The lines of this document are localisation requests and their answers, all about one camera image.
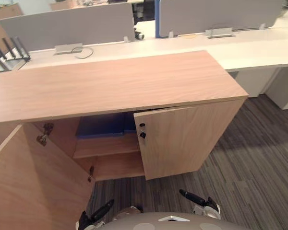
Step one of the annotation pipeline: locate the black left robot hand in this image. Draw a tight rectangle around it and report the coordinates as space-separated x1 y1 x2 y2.
76 199 115 230

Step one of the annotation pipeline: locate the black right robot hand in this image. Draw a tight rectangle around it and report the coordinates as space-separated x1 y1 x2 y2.
179 189 222 217

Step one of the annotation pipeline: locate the metal cabinet door hinge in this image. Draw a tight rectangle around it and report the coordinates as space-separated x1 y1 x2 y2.
87 165 96 183
36 122 54 147

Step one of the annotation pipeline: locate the wooden cabinet door with lock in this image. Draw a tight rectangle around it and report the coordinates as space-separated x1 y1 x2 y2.
133 99 246 181

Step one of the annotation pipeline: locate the wide wooden cabinet door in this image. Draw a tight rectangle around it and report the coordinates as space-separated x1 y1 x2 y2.
0 123 96 230

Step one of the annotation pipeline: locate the wooden cabinet shelf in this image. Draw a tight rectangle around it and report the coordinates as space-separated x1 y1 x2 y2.
72 133 142 160

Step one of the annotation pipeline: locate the black cabinet door lock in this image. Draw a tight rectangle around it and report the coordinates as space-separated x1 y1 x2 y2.
138 122 148 147

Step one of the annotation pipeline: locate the light wooden office cabinet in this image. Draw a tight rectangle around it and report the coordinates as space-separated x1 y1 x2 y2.
0 50 249 183

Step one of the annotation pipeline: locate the long white office desk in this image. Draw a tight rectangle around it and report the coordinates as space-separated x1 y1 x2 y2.
16 11 288 72

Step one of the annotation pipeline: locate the grey robot torso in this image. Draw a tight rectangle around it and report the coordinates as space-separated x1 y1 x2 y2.
102 206 251 230

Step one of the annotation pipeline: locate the white desk support panel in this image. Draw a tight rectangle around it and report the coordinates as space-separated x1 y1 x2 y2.
229 69 280 98

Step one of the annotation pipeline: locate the black and white rack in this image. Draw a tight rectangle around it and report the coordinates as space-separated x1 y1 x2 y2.
0 36 31 74

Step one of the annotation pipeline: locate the grey desk partition screen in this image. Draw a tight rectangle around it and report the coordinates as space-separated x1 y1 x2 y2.
158 0 288 38
0 2 135 52

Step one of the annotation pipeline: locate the white drawer pedestal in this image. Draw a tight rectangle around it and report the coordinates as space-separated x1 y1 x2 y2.
264 66 288 111

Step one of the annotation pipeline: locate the grey cable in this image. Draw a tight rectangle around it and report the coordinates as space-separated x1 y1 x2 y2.
72 46 95 59

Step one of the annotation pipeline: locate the silver desk cable box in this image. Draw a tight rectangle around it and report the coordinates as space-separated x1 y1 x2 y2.
53 43 84 57
204 26 237 39

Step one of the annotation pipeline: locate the blue partition post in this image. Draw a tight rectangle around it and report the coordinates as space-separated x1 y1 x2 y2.
154 18 164 39

